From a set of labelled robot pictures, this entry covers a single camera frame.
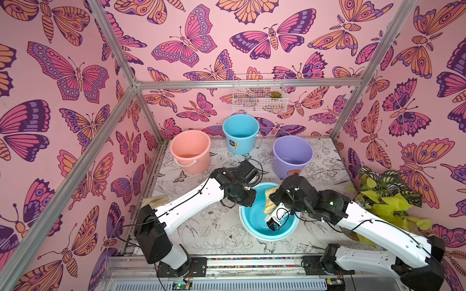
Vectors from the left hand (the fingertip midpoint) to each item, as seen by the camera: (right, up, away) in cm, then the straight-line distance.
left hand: (253, 200), depth 75 cm
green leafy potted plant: (+55, +2, -1) cm, 55 cm away
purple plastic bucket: (+21, +19, +17) cm, 33 cm away
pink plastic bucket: (-34, +22, +34) cm, 53 cm away
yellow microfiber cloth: (+6, 0, -8) cm, 10 cm away
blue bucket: (-4, +33, +33) cm, 47 cm away
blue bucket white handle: (+1, -10, +8) cm, 13 cm away
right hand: (+7, +6, -4) cm, 10 cm away
